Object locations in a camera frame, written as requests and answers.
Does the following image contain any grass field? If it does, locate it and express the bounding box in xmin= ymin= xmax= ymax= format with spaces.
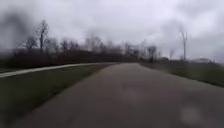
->
xmin=0 ymin=63 xmax=116 ymax=128

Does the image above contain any row of bare trees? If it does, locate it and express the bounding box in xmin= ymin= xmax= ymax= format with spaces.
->
xmin=19 ymin=33 xmax=164 ymax=63

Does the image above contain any tall bare tree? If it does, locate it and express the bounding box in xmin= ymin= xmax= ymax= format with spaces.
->
xmin=35 ymin=19 xmax=51 ymax=54

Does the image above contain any pale concrete side path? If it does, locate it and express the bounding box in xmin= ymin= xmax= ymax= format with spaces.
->
xmin=0 ymin=61 xmax=118 ymax=79

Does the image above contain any grass verge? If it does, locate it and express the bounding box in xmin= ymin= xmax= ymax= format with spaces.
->
xmin=139 ymin=59 xmax=224 ymax=88

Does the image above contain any dark hedge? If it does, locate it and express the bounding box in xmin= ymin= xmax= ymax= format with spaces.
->
xmin=0 ymin=49 xmax=141 ymax=70

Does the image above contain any grey asphalt path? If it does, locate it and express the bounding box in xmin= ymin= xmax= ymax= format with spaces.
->
xmin=7 ymin=62 xmax=224 ymax=128

